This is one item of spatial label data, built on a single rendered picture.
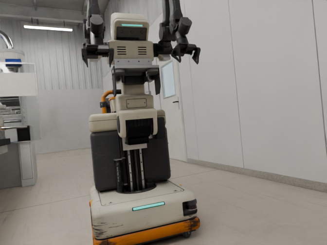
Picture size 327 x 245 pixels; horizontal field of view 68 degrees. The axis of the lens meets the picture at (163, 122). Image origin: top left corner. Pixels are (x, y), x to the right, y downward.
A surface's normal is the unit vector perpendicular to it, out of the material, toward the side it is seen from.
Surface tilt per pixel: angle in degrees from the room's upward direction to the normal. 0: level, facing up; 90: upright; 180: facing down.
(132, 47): 98
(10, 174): 90
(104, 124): 90
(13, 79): 90
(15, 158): 90
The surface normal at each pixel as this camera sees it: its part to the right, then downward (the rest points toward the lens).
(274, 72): -0.91, 0.08
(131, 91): 0.33, 0.11
